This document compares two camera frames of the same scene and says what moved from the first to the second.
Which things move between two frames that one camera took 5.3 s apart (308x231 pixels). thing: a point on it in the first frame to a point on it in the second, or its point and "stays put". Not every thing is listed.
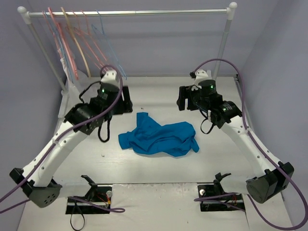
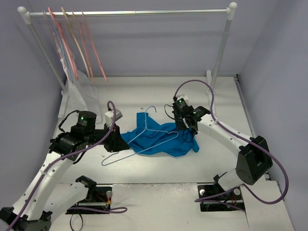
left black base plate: [103, 198] stays put
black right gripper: [183, 98] to [182, 126]
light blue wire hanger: [93, 26] to [175, 132]
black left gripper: [125, 100] to [112, 140]
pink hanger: [58, 27] stays put
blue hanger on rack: [59, 43] stays put
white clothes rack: [23, 12] stays put
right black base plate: [235, 199] stays put
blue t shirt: [172, 139] stays put
